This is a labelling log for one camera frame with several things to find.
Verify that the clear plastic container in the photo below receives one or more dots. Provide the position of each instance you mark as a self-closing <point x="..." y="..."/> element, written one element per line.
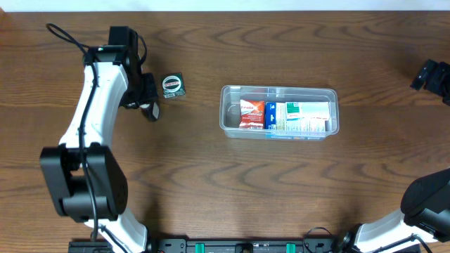
<point x="230" y="106"/>

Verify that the white green medicine box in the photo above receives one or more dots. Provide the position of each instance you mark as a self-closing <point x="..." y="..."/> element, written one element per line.
<point x="307" y="110"/>

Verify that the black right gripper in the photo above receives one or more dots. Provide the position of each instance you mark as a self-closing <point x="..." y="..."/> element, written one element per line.
<point x="425" y="74"/>

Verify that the blue Cool Fever box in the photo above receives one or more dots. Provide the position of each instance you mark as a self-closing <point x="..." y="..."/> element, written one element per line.
<point x="301" y="129"/>

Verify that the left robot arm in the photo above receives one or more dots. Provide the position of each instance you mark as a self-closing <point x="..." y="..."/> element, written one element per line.
<point x="83" y="177"/>

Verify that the dark bottle white cap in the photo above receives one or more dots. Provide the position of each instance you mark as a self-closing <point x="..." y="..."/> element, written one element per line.
<point x="151" y="111"/>

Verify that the green Zam-Buk box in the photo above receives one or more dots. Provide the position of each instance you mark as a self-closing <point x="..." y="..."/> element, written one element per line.
<point x="173" y="85"/>

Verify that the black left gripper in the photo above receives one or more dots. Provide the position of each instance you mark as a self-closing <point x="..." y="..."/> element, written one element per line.
<point x="127" y="101"/>

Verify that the red Panadol ActiFast packet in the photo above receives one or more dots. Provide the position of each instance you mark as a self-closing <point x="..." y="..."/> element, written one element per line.
<point x="252" y="114"/>

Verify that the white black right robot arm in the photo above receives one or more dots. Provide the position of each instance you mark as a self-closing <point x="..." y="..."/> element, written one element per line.
<point x="423" y="215"/>

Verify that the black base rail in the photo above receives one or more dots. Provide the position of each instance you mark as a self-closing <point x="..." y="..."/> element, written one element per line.
<point x="179" y="245"/>

